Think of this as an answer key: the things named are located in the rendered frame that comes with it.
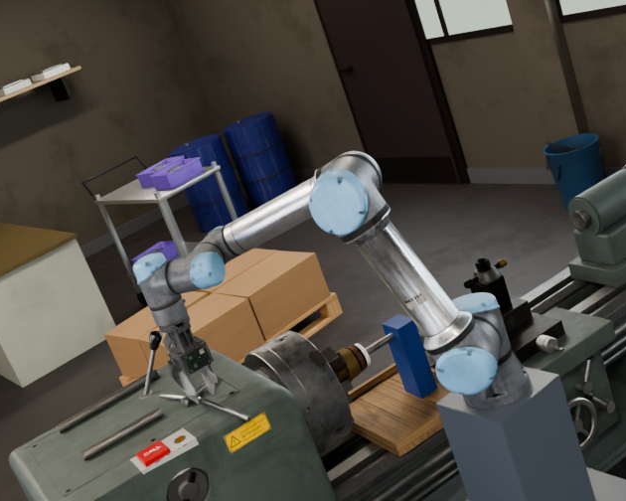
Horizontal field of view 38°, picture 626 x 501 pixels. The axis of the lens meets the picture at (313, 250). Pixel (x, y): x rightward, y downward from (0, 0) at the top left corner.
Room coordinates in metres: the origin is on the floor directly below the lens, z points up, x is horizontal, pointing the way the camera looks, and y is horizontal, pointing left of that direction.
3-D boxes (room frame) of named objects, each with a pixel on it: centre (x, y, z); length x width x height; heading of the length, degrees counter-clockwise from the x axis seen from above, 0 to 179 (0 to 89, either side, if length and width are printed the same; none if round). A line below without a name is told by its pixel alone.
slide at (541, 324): (2.42, -0.40, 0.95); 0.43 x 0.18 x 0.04; 25
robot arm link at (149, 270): (1.93, 0.34, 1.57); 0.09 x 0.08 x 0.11; 67
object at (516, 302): (2.35, -0.40, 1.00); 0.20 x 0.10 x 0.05; 115
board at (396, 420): (2.29, -0.09, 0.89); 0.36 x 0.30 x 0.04; 25
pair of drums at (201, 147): (8.35, 0.41, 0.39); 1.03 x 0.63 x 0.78; 121
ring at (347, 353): (2.24, 0.02, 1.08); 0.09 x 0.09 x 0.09; 25
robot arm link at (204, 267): (1.91, 0.25, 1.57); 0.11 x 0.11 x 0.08; 67
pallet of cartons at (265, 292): (5.16, 0.66, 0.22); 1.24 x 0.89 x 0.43; 120
